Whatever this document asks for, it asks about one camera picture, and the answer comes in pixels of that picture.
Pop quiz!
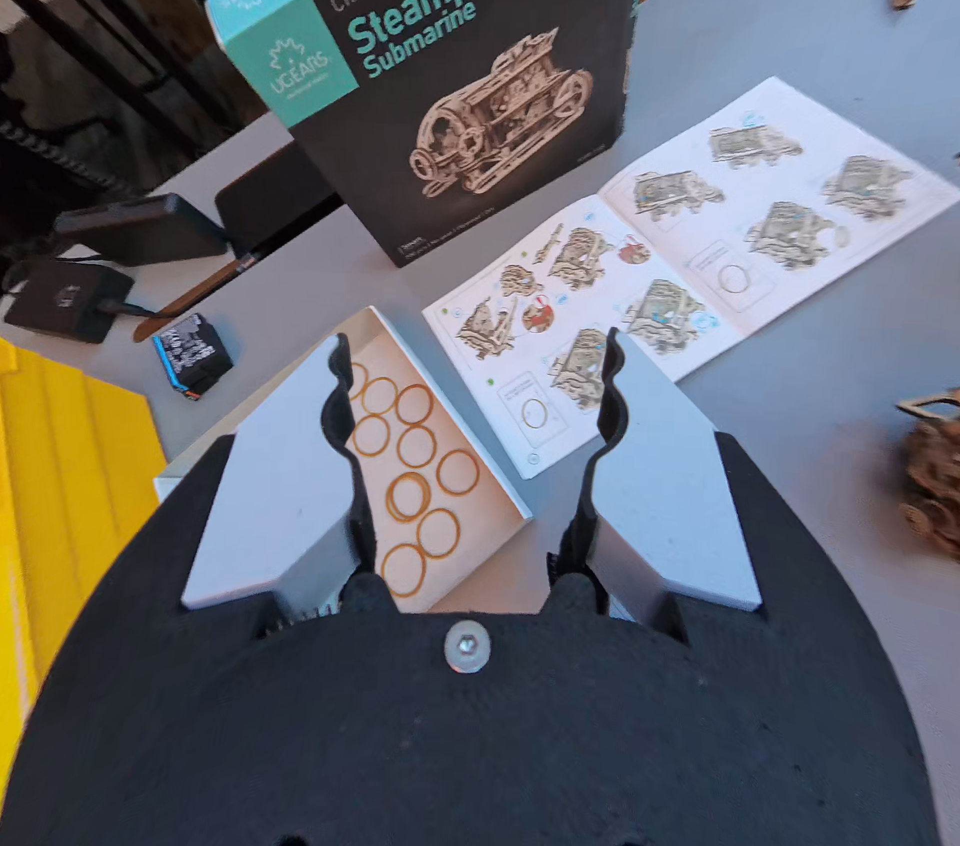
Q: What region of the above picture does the white cardboard box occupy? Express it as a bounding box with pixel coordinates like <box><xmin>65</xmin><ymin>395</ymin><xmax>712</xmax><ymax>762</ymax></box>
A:
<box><xmin>153</xmin><ymin>305</ymin><xmax>534</xmax><ymax>618</ymax></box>

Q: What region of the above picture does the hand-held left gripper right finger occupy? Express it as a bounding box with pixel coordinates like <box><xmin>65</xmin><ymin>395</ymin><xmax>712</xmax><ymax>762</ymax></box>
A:
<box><xmin>546</xmin><ymin>327</ymin><xmax>765</xmax><ymax>626</ymax></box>

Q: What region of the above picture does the black battery with blue edge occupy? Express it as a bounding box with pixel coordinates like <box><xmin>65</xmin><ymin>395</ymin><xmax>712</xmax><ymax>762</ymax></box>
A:
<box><xmin>151</xmin><ymin>312</ymin><xmax>235</xmax><ymax>402</ymax></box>

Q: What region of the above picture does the black flat power bank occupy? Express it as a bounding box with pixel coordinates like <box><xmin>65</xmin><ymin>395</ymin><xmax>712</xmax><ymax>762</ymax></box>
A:
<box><xmin>52</xmin><ymin>194</ymin><xmax>228</xmax><ymax>267</ymax></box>

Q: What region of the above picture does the illustrated instruction booklet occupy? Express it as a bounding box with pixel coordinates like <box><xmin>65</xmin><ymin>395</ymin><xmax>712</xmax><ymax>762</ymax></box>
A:
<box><xmin>421</xmin><ymin>76</ymin><xmax>960</xmax><ymax>480</ymax></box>

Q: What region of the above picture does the black model kit box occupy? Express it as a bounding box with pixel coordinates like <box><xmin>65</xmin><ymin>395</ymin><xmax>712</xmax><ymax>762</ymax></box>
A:
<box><xmin>204</xmin><ymin>0</ymin><xmax>654</xmax><ymax>268</ymax></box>

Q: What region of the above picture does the yellow storage bin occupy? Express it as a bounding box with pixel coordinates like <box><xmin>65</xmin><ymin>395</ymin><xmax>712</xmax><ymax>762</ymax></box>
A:
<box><xmin>0</xmin><ymin>336</ymin><xmax>168</xmax><ymax>787</ymax></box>

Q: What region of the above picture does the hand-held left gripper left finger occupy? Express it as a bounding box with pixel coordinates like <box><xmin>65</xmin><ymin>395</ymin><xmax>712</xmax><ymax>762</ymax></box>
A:
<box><xmin>180</xmin><ymin>332</ymin><xmax>378</xmax><ymax>613</ymax></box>

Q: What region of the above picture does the wooden mechanical model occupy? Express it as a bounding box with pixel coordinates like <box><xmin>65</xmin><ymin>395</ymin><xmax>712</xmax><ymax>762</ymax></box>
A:
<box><xmin>896</xmin><ymin>389</ymin><xmax>960</xmax><ymax>558</ymax></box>

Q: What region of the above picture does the group of rubber bands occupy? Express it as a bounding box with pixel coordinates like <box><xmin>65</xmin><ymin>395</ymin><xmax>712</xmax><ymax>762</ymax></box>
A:
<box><xmin>345</xmin><ymin>362</ymin><xmax>481</xmax><ymax>598</ymax></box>

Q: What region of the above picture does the black charger box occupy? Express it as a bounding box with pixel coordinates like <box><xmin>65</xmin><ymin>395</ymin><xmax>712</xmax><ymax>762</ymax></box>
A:
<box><xmin>3</xmin><ymin>259</ymin><xmax>136</xmax><ymax>345</ymax></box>

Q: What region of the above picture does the black charger cable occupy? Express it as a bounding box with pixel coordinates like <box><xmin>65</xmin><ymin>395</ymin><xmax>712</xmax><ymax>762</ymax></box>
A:
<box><xmin>97</xmin><ymin>295</ymin><xmax>162</xmax><ymax>324</ymax></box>

